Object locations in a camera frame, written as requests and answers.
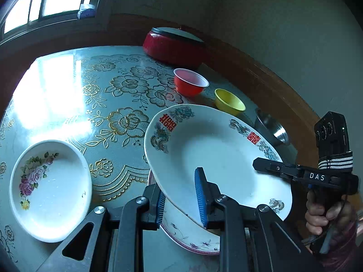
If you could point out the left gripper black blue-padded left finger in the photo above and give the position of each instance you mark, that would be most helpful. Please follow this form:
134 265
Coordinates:
152 217

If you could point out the large white plate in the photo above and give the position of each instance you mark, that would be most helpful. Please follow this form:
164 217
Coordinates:
183 137

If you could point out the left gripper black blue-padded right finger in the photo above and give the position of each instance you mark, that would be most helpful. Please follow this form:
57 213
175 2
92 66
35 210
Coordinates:
211 215

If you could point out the white plate with purple rim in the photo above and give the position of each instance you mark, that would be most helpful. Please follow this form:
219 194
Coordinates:
187 234

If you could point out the yellow plastic bowl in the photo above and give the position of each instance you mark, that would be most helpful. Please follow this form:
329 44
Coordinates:
228 102

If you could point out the small blue-white object on sill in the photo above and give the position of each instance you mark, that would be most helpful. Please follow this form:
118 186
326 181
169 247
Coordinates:
86 11

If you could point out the white bowl with pink flowers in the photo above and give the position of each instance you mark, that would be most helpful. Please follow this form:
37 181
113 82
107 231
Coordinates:
50 190

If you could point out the person's right hand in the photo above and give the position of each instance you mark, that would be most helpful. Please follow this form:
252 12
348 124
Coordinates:
317 217

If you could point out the floral gold-patterned tablecloth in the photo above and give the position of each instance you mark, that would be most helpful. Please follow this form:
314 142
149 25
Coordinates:
98 99

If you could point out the red plastic bowl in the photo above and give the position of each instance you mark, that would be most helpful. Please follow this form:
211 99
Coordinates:
189 83

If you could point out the red pot with grey lid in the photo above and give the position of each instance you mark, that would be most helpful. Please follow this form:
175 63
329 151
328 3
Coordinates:
175 47

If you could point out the stainless steel bowl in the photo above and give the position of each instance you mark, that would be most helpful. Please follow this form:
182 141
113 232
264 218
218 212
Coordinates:
270 129

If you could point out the black camera box with strap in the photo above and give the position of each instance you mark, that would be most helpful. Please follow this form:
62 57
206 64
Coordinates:
332 142

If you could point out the window with dark frame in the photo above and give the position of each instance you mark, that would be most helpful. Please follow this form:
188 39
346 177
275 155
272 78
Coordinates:
24 16

